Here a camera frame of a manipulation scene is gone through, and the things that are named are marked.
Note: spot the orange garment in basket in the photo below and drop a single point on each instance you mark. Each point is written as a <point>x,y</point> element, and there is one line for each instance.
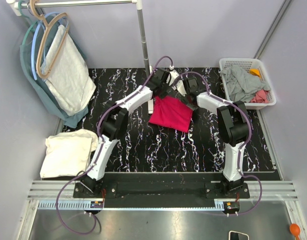
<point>255,72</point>

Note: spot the aluminium frame rail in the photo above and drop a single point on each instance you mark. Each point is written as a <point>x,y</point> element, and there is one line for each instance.
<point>57,195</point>

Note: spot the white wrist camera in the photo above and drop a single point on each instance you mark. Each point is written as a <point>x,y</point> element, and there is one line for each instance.
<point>173,74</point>
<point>180,88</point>

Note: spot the teal garment on hanger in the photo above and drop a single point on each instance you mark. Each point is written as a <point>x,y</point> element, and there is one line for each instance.
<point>41,88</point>

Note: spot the pink red t shirt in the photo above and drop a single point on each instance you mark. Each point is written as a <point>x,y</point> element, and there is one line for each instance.
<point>171,113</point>

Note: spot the smartphone with white edge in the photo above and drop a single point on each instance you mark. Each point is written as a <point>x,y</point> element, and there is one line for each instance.
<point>234,235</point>

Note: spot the salmon pink t shirt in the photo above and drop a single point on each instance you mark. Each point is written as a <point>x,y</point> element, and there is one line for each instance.
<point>260,97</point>

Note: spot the blue plastic hanger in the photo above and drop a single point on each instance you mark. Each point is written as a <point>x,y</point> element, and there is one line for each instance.
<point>46,22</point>

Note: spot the white plastic laundry basket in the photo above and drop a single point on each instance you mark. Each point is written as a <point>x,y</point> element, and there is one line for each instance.
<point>247,64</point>

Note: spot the cream folded t shirt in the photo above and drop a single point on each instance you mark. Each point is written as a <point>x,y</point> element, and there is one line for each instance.
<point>68,153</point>

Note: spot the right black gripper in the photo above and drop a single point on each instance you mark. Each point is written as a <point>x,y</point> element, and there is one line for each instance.
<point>187,99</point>

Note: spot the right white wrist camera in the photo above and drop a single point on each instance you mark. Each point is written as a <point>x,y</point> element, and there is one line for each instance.
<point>180,88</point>

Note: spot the white towel on hanger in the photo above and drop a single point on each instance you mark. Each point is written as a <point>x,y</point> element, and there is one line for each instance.
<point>69,80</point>

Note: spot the grey t shirt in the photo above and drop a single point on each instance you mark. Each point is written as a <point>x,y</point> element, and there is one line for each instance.
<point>241,85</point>

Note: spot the metal clothes rack stand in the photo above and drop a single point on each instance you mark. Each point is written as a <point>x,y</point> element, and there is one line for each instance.
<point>111,33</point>

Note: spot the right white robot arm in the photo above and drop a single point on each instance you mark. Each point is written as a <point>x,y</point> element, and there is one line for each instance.
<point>233,125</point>

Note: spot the green plastic hanger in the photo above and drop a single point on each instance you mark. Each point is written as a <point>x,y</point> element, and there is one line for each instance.
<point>32,24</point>

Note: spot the orange ball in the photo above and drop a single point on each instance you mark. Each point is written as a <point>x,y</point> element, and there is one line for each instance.
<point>295,230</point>

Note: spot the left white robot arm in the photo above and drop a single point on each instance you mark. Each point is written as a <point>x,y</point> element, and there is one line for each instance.
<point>113,123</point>

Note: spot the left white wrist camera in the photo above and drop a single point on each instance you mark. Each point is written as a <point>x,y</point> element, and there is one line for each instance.
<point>173,74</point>

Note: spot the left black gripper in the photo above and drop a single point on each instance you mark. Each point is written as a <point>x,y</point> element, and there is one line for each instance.
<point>167,90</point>

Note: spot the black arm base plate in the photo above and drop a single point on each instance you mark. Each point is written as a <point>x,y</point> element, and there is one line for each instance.
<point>160,190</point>

